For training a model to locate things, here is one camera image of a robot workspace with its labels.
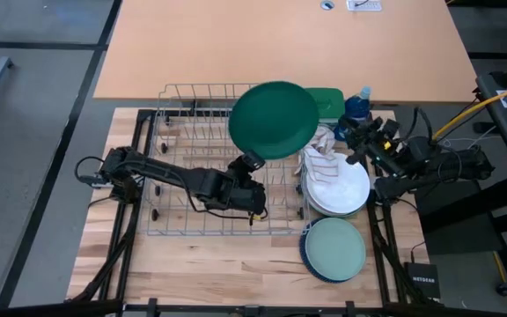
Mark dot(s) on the light orange desk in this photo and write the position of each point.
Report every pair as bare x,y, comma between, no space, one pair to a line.
280,44

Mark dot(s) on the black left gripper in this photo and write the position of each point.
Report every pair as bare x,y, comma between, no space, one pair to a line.
236,193

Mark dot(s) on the black Netgear network switch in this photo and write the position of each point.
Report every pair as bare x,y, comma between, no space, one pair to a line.
423,279

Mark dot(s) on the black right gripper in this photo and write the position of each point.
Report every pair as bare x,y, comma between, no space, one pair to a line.
379,141

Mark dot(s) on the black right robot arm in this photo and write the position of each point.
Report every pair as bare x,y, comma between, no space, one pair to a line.
456,165

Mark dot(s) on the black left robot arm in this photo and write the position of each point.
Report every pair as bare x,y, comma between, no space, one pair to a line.
170,174

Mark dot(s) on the deep white plate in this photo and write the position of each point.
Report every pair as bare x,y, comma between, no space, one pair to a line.
346,189

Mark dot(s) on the green lidded container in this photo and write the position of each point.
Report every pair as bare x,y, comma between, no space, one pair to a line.
330,105

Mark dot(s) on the white desk power outlet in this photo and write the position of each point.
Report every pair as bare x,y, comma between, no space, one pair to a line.
364,5

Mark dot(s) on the dark blue plate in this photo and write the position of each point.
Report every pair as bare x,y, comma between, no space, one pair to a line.
302,253

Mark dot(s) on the blue dish soap bottle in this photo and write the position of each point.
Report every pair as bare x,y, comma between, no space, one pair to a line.
357,108

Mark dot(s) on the black metal table frame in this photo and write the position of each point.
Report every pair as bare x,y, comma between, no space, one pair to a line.
124,277

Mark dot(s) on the pale green plate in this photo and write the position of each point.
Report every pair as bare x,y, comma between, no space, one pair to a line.
335,248

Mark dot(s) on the dark green plate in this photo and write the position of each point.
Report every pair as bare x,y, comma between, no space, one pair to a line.
273,119

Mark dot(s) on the black desk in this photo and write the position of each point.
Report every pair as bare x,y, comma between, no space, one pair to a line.
500,127

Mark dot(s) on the white striped dish towel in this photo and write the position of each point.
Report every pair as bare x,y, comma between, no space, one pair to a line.
321,165

